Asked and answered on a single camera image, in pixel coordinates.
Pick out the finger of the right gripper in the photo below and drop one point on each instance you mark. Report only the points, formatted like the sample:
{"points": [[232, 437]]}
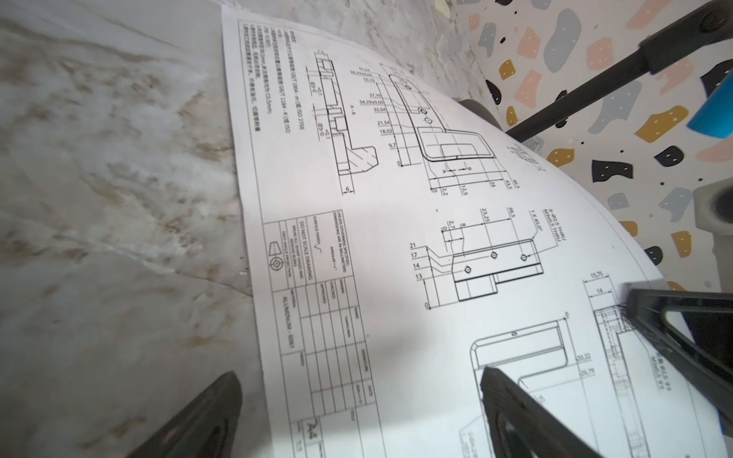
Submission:
{"points": [[693, 331]]}

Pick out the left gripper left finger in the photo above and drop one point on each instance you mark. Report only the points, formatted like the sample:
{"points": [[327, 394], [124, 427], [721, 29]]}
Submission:
{"points": [[206, 427]]}

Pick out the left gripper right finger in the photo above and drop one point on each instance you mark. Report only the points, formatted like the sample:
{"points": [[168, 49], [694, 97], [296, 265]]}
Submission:
{"points": [[521, 427]]}

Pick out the printed paper sheet with diagram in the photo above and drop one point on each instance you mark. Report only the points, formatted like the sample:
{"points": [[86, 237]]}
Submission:
{"points": [[399, 245]]}

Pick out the blue toy microphone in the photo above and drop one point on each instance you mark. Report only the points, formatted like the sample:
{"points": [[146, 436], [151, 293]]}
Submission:
{"points": [[714, 118]]}

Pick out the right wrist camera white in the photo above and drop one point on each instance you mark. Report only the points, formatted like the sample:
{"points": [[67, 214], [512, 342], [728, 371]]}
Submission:
{"points": [[713, 214]]}

